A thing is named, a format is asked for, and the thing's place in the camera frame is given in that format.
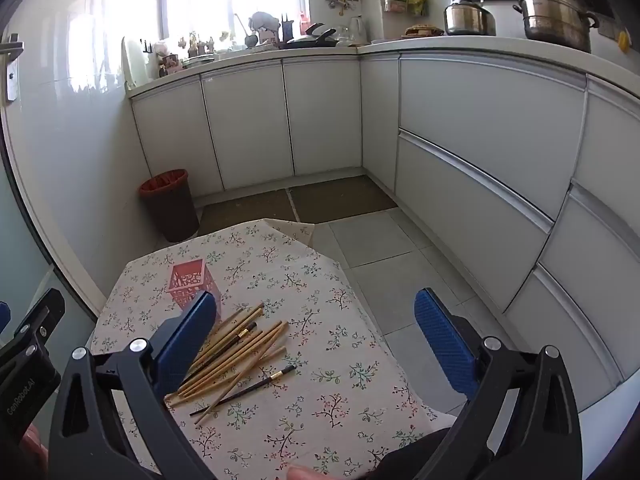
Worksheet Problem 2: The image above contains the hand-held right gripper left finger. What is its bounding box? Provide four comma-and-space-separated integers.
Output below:
49, 289, 221, 480

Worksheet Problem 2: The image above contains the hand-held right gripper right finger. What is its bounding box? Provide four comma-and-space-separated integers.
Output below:
413, 287, 584, 480

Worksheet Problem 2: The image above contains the black chopstick with gold band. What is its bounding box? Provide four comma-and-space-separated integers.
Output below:
189, 366, 297, 417
186, 322, 258, 378

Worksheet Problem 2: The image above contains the pink perforated utensil holder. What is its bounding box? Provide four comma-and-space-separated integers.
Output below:
167, 259, 222, 322

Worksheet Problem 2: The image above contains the bundle of wooden chopsticks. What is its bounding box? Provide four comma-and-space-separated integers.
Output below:
165, 302, 291, 426

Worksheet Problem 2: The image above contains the person's left hand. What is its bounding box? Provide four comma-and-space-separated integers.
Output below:
17, 422, 50, 468

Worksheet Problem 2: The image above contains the white cabinet drawer front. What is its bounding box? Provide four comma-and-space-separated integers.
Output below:
502, 265, 626, 401
398, 52, 587, 221
572, 75, 640, 206
395, 130, 555, 313
537, 182, 640, 386

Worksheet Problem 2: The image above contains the brown trash bin red liner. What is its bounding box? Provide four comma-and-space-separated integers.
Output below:
139, 169, 200, 244

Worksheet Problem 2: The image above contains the floral tablecloth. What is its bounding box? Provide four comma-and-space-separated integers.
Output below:
91, 217, 455, 480

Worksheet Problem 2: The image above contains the brown floor mat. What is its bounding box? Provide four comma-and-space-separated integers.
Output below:
196, 187, 302, 234
287, 174, 399, 225

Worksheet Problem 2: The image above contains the white cabinet door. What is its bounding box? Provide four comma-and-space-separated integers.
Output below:
131, 76, 224, 200
360, 55, 401, 196
200, 60, 294, 191
282, 56, 364, 177

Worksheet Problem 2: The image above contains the white cutting board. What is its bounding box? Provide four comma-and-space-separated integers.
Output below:
121, 36, 151, 88

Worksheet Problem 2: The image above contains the white kitchen countertop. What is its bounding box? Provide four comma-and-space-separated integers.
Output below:
125, 34, 640, 111

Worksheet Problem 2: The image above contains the woven basket of food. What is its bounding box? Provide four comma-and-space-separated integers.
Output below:
402, 24, 445, 39

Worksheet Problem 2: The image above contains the black frying pan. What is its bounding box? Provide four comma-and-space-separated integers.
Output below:
285, 29, 339, 50

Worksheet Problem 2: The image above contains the grey crumpled bag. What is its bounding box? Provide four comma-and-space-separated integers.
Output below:
250, 10, 281, 34

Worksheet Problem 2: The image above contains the stainless steel kettle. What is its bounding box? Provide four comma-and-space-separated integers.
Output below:
444, 0, 497, 37

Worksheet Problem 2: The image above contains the stainless steel steamer pot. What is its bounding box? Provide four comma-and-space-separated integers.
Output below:
512, 0, 600, 54

